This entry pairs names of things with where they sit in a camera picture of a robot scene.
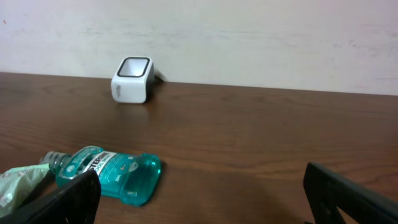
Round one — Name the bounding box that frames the white barcode scanner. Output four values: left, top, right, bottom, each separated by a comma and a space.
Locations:
111, 56, 163, 104

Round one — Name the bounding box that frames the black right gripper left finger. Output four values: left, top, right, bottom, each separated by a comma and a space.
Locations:
1, 170, 101, 224

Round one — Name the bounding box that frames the light green tissue pack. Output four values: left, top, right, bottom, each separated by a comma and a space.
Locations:
1, 164, 50, 217

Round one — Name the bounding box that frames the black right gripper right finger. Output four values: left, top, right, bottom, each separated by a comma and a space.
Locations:
303, 162, 397, 224

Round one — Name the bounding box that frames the blue mouthwash bottle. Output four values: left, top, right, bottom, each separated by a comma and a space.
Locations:
40, 146, 162, 207

